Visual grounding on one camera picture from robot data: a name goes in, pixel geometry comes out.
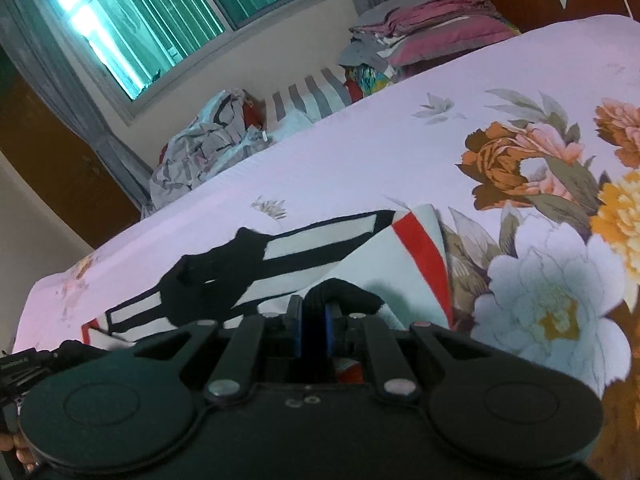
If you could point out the left grey curtain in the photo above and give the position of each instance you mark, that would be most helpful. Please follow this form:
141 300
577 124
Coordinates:
32 48

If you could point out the pink floral bedsheet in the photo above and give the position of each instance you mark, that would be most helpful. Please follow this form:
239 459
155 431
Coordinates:
529 153

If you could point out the grey white striped pillow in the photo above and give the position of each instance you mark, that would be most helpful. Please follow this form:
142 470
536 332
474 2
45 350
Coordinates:
317 95

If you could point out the striped knit sweater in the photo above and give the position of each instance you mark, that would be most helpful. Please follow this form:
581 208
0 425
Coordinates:
399 257

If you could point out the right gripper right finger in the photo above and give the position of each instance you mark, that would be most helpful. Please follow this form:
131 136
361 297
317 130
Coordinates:
366 339

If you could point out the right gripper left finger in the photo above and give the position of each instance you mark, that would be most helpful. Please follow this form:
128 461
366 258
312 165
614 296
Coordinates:
266 335

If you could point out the window with green blinds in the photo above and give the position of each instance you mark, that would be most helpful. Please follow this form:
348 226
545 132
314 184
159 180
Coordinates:
135 52

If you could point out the crumpled grey clothes pile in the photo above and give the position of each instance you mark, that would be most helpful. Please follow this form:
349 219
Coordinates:
227 130

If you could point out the person's left hand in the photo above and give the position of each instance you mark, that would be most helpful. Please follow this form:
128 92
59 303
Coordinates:
17 444

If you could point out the brown wooden door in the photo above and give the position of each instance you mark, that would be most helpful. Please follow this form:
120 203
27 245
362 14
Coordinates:
60 168

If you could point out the stack of folded pink clothes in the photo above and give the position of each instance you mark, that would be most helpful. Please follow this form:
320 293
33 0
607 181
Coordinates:
401 38

